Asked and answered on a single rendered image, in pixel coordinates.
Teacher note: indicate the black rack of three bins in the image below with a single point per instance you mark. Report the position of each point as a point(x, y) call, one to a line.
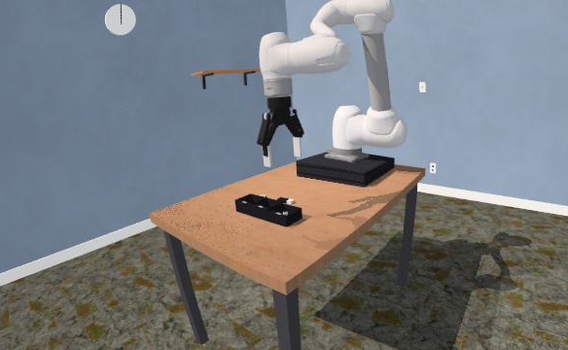
point(268, 209)

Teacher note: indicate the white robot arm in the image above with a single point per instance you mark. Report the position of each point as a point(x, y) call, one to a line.
point(323, 54)

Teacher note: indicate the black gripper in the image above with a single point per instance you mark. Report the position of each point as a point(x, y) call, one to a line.
point(273, 119)

